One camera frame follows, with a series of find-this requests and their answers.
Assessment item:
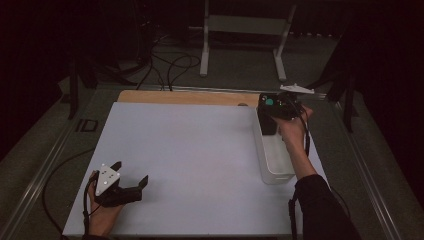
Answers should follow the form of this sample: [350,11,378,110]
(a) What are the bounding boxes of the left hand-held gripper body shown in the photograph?
[94,163,144,208]

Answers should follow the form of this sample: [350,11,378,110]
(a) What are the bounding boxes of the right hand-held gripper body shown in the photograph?
[257,83,315,120]

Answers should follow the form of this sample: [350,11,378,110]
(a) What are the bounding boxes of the person's right hand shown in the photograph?
[276,105,314,149]

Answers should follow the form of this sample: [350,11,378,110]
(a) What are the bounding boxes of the person's left hand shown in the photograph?
[87,170,125,237]

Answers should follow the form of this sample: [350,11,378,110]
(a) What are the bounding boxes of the white table mat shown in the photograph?
[62,101,329,238]

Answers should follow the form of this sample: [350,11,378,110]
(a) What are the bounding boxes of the black stand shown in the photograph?
[68,56,138,120]
[298,33,359,134]

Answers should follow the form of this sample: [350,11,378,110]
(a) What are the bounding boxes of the white metal stand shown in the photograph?
[189,0,298,83]

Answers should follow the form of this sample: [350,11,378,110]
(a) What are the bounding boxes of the wooden table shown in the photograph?
[117,89,263,108]

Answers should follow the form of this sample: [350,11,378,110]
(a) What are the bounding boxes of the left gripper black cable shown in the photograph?
[41,148,100,240]

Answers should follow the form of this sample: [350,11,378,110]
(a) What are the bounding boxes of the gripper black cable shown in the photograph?
[41,148,100,240]
[288,99,312,240]

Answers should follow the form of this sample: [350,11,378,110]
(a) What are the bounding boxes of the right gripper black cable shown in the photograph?
[288,99,312,240]

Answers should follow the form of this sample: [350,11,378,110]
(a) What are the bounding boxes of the metal floor rail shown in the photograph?
[0,86,98,240]
[328,96,404,240]

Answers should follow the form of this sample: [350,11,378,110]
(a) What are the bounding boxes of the black floor cables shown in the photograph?
[136,33,201,92]

